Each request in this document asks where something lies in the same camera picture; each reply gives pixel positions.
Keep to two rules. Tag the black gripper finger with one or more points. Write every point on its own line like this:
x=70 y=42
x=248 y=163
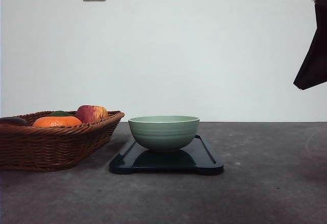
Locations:
x=314 y=69

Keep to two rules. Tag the dark blue rectangular tray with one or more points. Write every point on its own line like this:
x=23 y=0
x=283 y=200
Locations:
x=196 y=157

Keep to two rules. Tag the dark green fruit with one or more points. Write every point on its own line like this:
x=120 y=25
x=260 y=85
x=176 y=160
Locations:
x=59 y=113

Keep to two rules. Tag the dark purple fruit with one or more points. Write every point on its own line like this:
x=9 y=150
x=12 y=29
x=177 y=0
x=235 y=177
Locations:
x=15 y=121

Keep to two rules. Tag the green ceramic bowl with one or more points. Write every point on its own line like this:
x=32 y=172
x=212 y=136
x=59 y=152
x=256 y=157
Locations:
x=163 y=133

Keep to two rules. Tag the orange tangerine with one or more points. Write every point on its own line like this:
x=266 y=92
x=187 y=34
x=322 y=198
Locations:
x=57 y=121

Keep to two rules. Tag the brown wicker basket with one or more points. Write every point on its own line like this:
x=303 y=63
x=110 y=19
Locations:
x=35 y=148

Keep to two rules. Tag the red yellow apple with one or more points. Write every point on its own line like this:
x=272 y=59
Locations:
x=91 y=113

